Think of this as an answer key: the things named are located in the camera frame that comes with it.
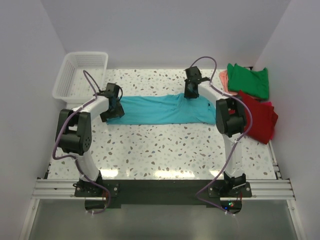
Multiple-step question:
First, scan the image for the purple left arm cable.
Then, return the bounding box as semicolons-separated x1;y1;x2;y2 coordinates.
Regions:
51;70;112;216

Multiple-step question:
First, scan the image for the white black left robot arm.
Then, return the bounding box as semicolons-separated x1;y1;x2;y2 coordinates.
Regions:
52;83;125;196

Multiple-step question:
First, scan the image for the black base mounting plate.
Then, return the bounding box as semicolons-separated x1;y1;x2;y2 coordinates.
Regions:
73;179;253;214

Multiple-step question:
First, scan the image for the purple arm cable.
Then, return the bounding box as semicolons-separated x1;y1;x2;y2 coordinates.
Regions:
51;70;112;216
190;56;253;213

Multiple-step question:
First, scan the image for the white plastic basket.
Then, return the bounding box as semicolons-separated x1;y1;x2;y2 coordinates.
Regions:
52;51;109;104

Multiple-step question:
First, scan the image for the green folded t shirt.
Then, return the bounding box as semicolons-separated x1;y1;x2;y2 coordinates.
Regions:
226;63;270;100

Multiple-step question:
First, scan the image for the red folded t shirt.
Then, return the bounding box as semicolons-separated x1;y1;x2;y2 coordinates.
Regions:
238;91;270;145

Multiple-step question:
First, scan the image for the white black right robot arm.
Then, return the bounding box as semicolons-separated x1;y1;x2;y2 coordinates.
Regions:
184;66;247;197

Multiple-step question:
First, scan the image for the aluminium front rail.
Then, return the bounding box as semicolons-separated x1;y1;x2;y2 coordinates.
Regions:
32;179;296;200

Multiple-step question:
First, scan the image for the turquoise t shirt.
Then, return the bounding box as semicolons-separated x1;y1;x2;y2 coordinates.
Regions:
107;93;216;125

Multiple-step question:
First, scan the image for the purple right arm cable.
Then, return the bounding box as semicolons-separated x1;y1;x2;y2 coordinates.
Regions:
190;56;253;213

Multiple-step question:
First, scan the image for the pink folded t shirt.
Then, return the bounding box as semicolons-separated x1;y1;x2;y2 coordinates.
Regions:
219;70;238;96

